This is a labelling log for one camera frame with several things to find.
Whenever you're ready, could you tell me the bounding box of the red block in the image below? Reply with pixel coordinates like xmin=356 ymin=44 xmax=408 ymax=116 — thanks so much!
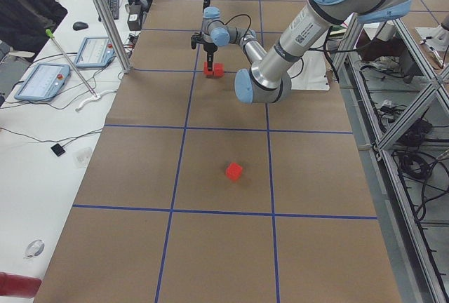
xmin=225 ymin=162 xmax=243 ymax=182
xmin=213 ymin=63 xmax=224 ymax=78
xmin=203 ymin=62 xmax=215 ymax=78

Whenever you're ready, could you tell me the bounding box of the black power box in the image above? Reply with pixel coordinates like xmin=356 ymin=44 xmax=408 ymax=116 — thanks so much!
xmin=127 ymin=4 xmax=142 ymax=32

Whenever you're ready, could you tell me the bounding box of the black keyboard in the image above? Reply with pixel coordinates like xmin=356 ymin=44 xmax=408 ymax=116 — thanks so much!
xmin=106 ymin=0 xmax=120 ymax=20

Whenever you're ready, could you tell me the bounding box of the far blue teach pendant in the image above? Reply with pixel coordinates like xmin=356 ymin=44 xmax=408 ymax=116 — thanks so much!
xmin=74 ymin=36 xmax=115 ymax=69

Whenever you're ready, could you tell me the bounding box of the blue teach pendant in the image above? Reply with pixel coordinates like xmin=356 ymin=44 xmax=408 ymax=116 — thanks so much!
xmin=74 ymin=36 xmax=115 ymax=69
xmin=14 ymin=63 xmax=71 ymax=102

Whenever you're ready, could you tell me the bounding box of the white curved plastic part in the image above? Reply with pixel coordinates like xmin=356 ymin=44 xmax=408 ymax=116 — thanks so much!
xmin=75 ymin=90 xmax=117 ymax=112

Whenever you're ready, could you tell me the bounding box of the black computer mouse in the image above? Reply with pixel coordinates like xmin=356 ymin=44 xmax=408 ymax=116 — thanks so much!
xmin=72 ymin=21 xmax=88 ymax=31

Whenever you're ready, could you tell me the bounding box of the metal rod green tip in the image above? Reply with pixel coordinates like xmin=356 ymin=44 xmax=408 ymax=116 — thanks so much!
xmin=45 ymin=29 xmax=98 ymax=97

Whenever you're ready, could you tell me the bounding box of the near blue teach pendant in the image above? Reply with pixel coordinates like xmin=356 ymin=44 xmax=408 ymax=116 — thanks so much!
xmin=14 ymin=63 xmax=71 ymax=102

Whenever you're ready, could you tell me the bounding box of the small black square pad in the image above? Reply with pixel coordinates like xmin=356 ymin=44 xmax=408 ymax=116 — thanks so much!
xmin=51 ymin=143 xmax=66 ymax=157

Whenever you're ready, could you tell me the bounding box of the person in black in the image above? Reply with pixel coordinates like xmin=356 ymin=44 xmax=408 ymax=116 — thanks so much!
xmin=1 ymin=0 xmax=68 ymax=55

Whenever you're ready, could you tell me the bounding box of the clear tape roll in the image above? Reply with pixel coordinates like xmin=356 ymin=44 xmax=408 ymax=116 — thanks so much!
xmin=24 ymin=239 xmax=45 ymax=259

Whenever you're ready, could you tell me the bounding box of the red object at corner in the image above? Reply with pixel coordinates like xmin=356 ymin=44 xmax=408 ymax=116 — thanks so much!
xmin=1 ymin=272 xmax=42 ymax=299

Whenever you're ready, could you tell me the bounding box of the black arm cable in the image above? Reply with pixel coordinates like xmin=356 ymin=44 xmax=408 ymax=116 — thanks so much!
xmin=224 ymin=14 xmax=253 ymax=37

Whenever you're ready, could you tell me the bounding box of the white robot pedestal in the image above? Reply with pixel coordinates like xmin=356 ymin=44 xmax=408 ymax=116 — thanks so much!
xmin=288 ymin=51 xmax=329 ymax=91

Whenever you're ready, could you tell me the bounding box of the aluminium frame post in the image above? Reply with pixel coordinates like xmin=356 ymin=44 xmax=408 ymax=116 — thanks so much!
xmin=93 ymin=0 xmax=131 ymax=74

